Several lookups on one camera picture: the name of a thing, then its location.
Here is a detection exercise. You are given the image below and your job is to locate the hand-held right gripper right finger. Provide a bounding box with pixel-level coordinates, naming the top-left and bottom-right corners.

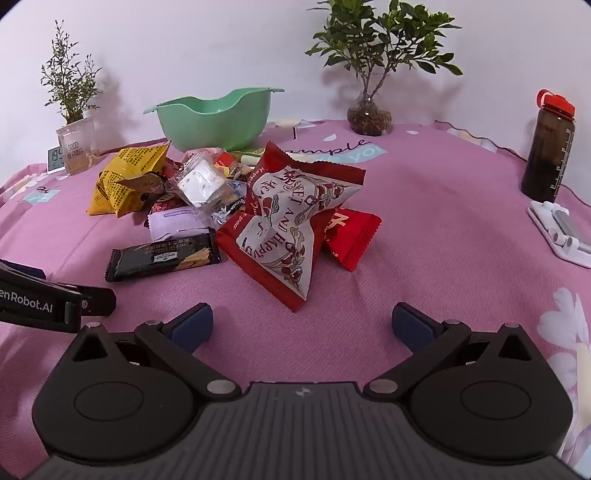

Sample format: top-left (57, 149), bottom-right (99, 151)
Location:
top-left (364, 302), bottom-right (540, 398)

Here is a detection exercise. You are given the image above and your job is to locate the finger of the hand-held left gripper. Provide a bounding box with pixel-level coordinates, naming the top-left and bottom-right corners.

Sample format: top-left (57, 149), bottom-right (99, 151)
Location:
top-left (65, 284), bottom-right (117, 319)
top-left (0, 259), bottom-right (47, 280)

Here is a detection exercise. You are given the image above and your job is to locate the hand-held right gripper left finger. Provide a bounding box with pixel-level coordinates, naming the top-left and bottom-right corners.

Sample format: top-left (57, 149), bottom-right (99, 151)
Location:
top-left (60, 302), bottom-right (243, 398)

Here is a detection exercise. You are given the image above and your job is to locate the large red white snack packet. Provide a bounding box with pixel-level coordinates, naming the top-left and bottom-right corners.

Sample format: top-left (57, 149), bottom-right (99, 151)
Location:
top-left (215, 141), bottom-right (367, 313)

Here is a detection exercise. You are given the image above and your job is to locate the green plastic bowl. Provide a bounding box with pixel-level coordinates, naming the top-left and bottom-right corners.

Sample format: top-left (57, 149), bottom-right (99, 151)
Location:
top-left (143, 88), bottom-right (285, 151)

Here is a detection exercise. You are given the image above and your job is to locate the black snack packet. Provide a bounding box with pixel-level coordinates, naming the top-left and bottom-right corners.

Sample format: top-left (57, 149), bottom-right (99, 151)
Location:
top-left (105, 227), bottom-right (223, 284)

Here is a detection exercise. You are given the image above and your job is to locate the lavender snack packet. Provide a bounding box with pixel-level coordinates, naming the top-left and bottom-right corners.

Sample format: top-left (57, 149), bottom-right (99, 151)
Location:
top-left (147, 204), bottom-right (219, 242)

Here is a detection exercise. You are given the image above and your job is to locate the small red snack packet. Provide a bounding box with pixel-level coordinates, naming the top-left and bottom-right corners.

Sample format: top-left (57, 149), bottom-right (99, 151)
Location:
top-left (322, 208), bottom-right (383, 272)

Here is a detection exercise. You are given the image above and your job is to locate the small digital clock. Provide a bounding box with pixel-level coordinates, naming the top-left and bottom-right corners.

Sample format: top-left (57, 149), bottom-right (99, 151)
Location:
top-left (46, 145), bottom-right (66, 174)

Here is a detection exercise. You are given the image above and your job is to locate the pink printed tablecloth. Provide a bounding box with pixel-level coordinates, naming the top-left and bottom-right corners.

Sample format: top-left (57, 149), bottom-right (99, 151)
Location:
top-left (0, 117), bottom-right (591, 478)

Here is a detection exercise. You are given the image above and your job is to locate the brown packet with tan label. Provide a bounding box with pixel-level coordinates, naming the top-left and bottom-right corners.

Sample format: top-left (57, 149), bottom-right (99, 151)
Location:
top-left (115, 172), bottom-right (168, 196)

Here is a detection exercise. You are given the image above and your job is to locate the dark blue foil wrapper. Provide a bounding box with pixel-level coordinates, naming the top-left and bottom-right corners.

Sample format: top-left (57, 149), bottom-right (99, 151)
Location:
top-left (217, 179), bottom-right (252, 226)

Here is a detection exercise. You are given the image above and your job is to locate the clear wrapped white nougat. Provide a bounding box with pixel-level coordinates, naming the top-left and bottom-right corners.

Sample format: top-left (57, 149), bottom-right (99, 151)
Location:
top-left (167, 151), bottom-right (233, 216)

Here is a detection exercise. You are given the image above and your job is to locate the small plant in white cup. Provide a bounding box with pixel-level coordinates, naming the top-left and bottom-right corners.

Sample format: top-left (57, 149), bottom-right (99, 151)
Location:
top-left (41, 20), bottom-right (103, 176)

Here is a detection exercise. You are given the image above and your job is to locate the white plastic device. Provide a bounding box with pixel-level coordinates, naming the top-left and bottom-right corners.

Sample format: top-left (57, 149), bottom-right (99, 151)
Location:
top-left (527, 200), bottom-right (591, 269)

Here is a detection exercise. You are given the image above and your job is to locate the brown water bottle red cap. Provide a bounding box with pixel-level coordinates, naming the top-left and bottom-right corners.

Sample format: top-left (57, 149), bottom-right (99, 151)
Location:
top-left (520, 89), bottom-right (577, 204)

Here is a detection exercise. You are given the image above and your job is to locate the leafy plant in glass vase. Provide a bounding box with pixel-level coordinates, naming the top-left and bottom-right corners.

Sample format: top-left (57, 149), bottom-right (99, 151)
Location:
top-left (306, 0), bottom-right (464, 137)

